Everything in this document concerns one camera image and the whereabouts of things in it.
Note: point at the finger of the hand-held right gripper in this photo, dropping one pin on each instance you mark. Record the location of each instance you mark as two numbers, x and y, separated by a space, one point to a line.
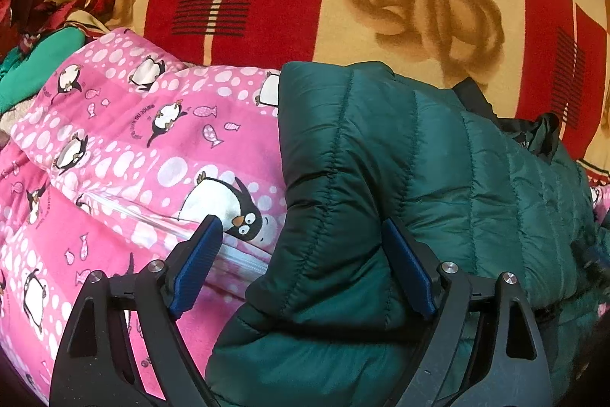
598 257

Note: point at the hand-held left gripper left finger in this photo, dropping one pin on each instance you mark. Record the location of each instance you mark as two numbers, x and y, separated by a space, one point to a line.
198 264

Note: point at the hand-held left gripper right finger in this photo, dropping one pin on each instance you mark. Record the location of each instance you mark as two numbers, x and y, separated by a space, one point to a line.
410 266

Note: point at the dark green puffer jacket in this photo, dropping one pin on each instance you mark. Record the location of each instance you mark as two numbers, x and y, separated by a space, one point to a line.
357 149

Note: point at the pink penguin print quilt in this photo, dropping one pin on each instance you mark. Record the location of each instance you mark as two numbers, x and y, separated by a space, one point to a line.
143 159

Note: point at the bright green cloth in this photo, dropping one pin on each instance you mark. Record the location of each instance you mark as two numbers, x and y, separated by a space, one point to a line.
33 68

